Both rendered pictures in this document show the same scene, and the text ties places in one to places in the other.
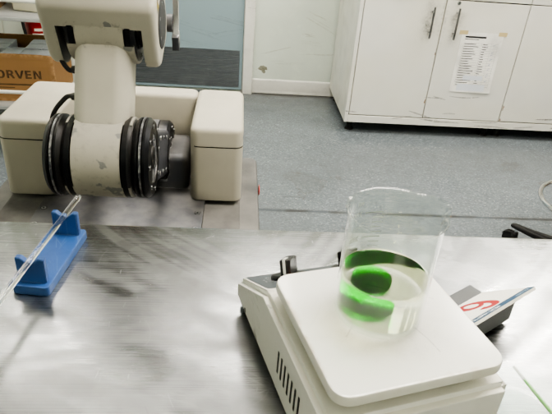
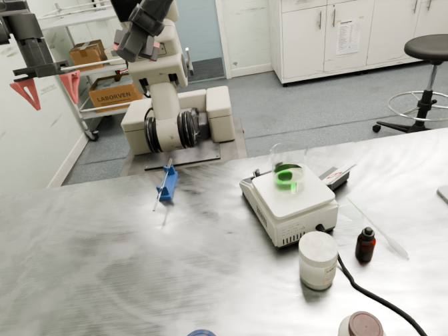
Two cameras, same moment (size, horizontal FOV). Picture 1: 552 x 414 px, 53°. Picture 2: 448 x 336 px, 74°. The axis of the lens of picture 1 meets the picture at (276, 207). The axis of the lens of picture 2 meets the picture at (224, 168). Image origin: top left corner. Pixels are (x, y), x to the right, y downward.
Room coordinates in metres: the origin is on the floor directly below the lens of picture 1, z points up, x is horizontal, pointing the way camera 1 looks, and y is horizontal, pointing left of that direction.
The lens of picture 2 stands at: (-0.14, -0.02, 1.22)
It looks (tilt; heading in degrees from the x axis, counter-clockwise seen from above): 36 degrees down; 9
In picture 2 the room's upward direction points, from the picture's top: 11 degrees counter-clockwise
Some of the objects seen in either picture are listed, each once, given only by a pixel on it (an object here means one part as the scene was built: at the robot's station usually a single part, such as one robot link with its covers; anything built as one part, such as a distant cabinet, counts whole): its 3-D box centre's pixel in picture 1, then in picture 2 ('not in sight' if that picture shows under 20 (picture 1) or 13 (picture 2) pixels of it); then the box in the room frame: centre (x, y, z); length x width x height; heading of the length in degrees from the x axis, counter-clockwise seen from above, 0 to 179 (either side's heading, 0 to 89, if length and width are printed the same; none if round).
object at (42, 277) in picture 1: (50, 248); (167, 181); (0.44, 0.21, 0.77); 0.10 x 0.03 x 0.04; 179
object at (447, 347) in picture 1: (381, 320); (291, 189); (0.29, -0.08, 0.83); 0.12 x 0.12 x 0.01; 20
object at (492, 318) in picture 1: (471, 303); (332, 175); (0.40, -0.19, 0.77); 0.09 x 0.06 x 0.04; 129
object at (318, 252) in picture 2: not in sight; (317, 261); (0.16, -0.10, 0.79); 0.06 x 0.06 x 0.08
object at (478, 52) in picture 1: (476, 62); (349, 36); (2.77, -0.94, 0.40); 0.24 x 0.01 x 0.30; 95
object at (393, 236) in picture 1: (389, 264); (289, 169); (0.30, -0.08, 0.88); 0.07 x 0.06 x 0.08; 116
